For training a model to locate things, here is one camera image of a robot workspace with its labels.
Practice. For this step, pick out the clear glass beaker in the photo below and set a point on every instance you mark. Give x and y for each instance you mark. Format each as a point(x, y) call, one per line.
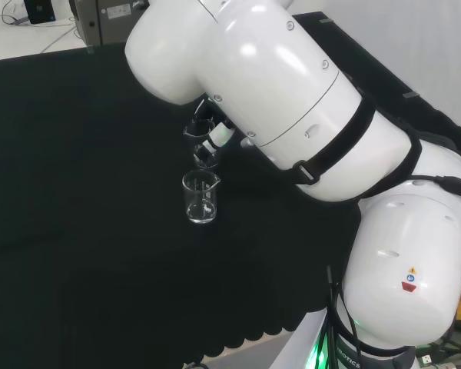
point(200, 200)
point(198, 131)

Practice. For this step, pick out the black box device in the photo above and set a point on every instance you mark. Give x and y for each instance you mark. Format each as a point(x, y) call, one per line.
point(39, 11)

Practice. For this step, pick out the grey metal case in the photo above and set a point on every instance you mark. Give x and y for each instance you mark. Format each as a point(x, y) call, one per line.
point(103, 21)

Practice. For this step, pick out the black bench cloth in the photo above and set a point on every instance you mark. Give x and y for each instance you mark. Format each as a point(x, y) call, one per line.
point(80, 215)

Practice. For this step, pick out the grey tape strip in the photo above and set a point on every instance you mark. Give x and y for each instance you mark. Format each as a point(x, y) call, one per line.
point(326, 21)
point(411, 95)

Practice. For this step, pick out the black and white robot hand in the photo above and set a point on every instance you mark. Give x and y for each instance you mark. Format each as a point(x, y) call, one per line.
point(219, 134)

